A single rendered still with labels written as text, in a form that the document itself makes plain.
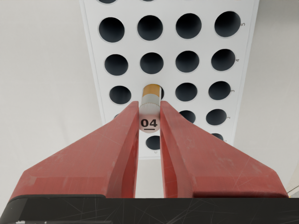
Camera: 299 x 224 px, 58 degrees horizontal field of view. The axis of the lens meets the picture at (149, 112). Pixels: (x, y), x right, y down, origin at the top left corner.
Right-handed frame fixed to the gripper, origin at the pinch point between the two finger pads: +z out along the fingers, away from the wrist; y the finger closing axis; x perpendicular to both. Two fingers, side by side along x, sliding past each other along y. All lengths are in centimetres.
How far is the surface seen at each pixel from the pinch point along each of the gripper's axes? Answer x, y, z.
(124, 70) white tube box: -0.7, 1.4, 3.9
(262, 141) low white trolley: 7.6, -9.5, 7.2
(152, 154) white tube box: 5.4, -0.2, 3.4
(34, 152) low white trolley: 8.8, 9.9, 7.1
